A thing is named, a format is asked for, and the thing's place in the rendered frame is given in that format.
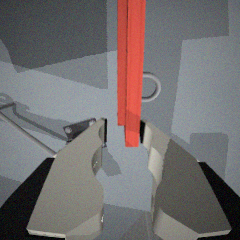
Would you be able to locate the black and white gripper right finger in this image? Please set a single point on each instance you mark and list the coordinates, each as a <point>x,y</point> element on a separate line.
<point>189,200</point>

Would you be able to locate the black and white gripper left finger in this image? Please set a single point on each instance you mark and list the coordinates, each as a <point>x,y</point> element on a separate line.
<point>62,199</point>

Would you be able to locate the brown wooden cabinet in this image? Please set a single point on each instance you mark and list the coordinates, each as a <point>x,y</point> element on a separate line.
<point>130,54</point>

